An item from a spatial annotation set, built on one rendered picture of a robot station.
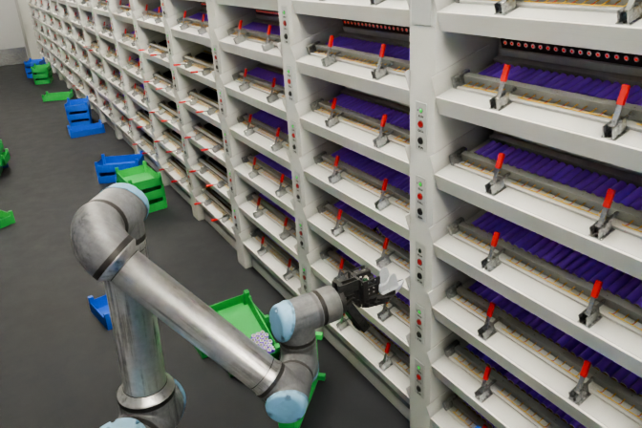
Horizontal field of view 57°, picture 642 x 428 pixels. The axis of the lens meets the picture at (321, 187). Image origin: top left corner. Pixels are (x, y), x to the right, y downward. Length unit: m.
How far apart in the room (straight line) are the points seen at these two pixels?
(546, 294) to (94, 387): 1.69
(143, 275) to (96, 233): 0.13
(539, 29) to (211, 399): 1.65
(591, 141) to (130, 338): 1.13
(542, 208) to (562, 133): 0.19
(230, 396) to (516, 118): 1.45
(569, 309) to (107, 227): 0.98
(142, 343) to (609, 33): 1.23
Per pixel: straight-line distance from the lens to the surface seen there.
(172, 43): 3.30
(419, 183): 1.53
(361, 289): 1.50
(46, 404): 2.45
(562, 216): 1.27
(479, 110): 1.33
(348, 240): 1.99
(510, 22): 1.24
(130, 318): 1.54
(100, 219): 1.34
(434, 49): 1.41
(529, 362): 1.50
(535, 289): 1.39
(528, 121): 1.23
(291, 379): 1.39
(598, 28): 1.12
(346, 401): 2.17
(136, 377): 1.64
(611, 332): 1.30
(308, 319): 1.43
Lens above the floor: 1.45
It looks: 22 degrees down
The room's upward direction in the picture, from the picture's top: 3 degrees counter-clockwise
